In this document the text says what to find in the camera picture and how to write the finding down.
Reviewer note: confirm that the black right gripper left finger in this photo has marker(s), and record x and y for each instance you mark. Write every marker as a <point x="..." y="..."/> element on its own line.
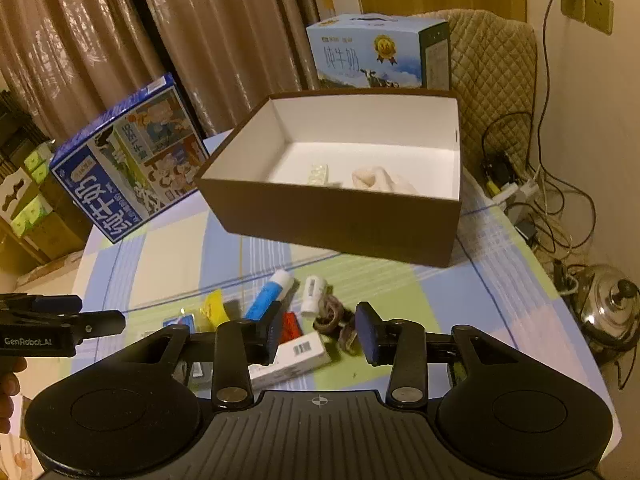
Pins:
<point x="239" y="344"/>

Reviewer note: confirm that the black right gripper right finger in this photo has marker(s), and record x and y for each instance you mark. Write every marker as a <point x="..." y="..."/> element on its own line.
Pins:
<point x="400" y="344"/>

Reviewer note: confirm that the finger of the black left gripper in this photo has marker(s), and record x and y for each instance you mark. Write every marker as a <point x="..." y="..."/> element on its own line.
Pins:
<point x="97" y="324"/>

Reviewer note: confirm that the blue dental floss box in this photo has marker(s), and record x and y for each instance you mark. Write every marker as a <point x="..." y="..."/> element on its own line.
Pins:
<point x="187" y="320"/>

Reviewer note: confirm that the white green medicine box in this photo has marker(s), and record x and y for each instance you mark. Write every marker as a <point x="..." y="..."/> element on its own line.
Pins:
<point x="293" y="358"/>

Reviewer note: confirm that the blue toothpaste tube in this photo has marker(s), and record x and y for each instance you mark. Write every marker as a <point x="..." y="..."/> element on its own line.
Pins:
<point x="276" y="289"/>

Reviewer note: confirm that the white knitted sock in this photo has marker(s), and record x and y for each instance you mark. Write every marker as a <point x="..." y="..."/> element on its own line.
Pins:
<point x="377" y="179"/>

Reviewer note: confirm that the person left hand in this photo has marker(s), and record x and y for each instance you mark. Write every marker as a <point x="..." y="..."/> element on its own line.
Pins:
<point x="9" y="387"/>

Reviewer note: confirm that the yellow snack packet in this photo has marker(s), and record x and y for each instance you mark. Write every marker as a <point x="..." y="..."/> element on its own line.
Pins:
<point x="213" y="309"/>

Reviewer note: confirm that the checkered tablecloth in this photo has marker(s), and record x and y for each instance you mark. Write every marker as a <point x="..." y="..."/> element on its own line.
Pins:
<point x="493" y="282"/>

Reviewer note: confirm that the red snack packet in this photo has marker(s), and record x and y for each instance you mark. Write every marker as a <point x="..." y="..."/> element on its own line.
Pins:
<point x="290" y="329"/>

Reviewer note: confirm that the small white bottle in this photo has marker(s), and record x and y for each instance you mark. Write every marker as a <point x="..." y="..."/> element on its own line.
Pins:
<point x="314" y="296"/>

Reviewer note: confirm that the green tissue packs stack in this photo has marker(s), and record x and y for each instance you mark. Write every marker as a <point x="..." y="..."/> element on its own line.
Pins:
<point x="31" y="204"/>

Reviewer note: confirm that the brown cardboard storage box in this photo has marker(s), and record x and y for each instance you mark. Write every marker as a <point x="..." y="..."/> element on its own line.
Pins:
<point x="256" y="181"/>

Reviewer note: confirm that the blue milk carton box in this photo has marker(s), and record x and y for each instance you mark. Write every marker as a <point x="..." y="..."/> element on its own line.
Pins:
<point x="134" y="161"/>

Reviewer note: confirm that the white power strip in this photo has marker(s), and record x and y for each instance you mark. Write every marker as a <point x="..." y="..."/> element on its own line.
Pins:
<point x="514" y="192"/>

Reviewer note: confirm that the steel pot with lid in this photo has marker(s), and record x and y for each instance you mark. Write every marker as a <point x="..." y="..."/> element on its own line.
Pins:
<point x="606" y="309"/>

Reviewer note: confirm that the brown curtain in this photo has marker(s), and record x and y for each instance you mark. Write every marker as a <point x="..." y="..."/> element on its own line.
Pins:
<point x="67" y="61"/>

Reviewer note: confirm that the light blue milk gift box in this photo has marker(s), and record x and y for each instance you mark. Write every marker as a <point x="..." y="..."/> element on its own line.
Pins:
<point x="381" y="51"/>

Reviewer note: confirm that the beige quilted chair cover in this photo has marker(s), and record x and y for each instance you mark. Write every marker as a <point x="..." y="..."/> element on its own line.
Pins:
<point x="492" y="70"/>

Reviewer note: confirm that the beige wall socket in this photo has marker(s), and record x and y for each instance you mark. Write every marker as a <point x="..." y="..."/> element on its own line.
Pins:
<point x="573" y="9"/>
<point x="599" y="14"/>

